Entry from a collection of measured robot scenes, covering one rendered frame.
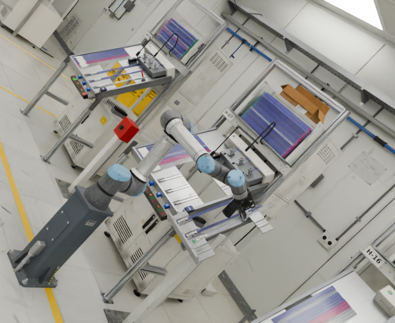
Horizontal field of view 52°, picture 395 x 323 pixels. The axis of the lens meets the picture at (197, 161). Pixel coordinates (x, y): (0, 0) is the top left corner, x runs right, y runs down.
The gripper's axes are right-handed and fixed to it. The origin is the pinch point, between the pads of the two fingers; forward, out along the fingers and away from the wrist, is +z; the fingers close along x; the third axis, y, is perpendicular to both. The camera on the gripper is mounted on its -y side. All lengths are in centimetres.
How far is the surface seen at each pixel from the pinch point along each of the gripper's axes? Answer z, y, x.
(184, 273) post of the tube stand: 30, -40, 8
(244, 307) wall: 219, -3, 48
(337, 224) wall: 168, 108, 46
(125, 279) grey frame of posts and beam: 39, -73, 31
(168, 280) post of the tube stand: 33, -50, 11
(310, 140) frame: 20, 73, 36
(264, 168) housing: 34, 42, 46
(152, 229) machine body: 56, -44, 67
